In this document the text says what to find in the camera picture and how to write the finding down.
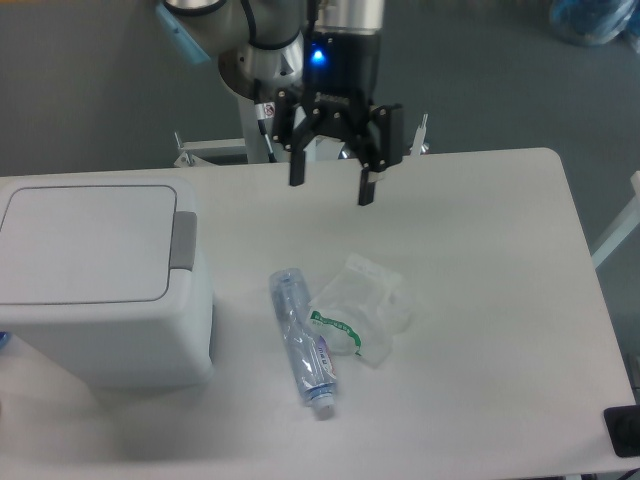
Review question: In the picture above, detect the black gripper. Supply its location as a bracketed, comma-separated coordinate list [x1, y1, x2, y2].
[272, 30, 404, 206]

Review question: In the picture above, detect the grey trash can push button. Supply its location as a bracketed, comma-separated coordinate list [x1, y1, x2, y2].
[169, 211, 197, 271]

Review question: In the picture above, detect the white trash can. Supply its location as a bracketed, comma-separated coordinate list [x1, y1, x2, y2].
[1, 174, 214, 388]

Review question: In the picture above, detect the white trash can lid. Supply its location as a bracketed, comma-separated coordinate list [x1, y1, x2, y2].
[1, 185, 177, 305]

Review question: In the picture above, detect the crumpled clear plastic bag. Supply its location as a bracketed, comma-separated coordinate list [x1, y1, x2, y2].
[306, 254, 415, 368]

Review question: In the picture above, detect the crushed clear plastic bottle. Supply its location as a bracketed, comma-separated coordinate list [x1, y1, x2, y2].
[269, 268, 337, 420]

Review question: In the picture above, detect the blue plastic bag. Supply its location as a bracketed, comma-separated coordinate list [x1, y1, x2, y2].
[548, 0, 639, 47]

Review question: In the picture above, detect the black device at table edge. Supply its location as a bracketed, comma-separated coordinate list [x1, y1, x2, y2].
[603, 405, 639, 458]

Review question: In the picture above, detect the white metal table frame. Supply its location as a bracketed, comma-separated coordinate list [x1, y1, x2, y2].
[173, 112, 430, 168]

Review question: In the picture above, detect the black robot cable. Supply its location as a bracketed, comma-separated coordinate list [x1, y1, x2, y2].
[252, 77, 278, 164]

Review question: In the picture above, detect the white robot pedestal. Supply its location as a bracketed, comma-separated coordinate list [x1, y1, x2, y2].
[236, 96, 317, 164]

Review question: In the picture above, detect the white frame bar right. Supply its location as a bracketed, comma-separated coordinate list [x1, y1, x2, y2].
[591, 171, 639, 269]

